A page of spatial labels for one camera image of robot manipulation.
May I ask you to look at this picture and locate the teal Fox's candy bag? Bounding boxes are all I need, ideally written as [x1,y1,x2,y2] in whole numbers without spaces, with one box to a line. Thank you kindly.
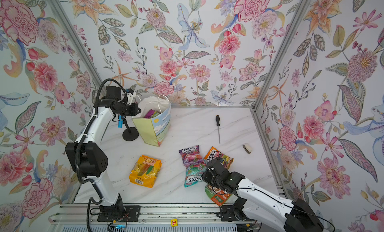
[184,163,207,188]

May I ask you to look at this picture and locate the purple grape candy bag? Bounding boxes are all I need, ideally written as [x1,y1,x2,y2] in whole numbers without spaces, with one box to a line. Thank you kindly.
[144,109,155,119]

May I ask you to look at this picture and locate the painted landscape paper bag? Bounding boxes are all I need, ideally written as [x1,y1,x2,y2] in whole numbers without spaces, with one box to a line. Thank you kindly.
[132,94,172,147]

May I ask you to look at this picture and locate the green Fox's candy bag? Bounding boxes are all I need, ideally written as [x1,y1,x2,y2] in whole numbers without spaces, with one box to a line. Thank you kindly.
[151,111,160,119]

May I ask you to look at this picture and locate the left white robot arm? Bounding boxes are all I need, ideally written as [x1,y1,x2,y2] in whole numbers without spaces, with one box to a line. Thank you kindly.
[65,86,141,219]

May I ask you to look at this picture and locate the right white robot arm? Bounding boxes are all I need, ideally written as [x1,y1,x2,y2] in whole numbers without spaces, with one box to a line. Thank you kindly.
[203,159,324,232]

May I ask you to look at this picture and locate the orange Fox's candy bag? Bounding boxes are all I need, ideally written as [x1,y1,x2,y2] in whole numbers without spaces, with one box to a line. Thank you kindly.
[204,147,234,169]

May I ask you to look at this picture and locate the purple Fox's candy bag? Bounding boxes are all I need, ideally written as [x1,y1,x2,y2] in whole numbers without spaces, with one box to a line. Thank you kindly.
[179,146,204,167]

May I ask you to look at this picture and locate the yellow gummy candy bag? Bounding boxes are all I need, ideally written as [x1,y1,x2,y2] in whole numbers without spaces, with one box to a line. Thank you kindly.
[129,155,162,188]

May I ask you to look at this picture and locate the green orange noodle packet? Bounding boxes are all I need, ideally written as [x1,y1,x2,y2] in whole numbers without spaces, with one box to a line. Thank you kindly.
[205,185,231,207]

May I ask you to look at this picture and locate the small beige object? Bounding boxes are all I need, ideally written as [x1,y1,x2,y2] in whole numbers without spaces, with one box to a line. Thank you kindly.
[243,144,253,154]

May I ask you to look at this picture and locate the yellow marker cube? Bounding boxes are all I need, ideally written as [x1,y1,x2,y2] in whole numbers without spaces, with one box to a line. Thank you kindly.
[171,219,178,227]

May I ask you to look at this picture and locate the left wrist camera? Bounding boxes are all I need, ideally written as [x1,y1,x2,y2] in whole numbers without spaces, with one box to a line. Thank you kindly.
[126,88,137,105]

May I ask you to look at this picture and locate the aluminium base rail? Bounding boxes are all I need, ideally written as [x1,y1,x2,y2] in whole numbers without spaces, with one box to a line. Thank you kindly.
[49,203,266,226]

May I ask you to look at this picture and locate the black handled screwdriver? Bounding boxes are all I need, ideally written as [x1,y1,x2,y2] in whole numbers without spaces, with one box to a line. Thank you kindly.
[215,115,221,144]

